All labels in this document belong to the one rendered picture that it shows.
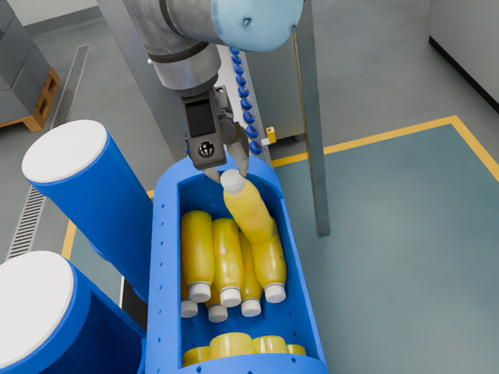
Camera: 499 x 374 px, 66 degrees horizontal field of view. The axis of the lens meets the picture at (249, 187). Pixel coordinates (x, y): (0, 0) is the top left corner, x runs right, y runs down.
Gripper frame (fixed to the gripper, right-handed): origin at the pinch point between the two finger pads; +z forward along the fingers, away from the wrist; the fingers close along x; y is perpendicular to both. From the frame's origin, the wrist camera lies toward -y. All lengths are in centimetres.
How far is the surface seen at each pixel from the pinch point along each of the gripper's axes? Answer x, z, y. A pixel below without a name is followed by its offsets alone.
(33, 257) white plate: 55, 20, 10
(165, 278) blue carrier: 13.2, 3.6, -14.9
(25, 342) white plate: 51, 20, -11
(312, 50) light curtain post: -29, 19, 65
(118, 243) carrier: 53, 56, 37
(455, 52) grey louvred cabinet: -143, 113, 173
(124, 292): 78, 108, 49
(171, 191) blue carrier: 12.1, 2.9, 3.1
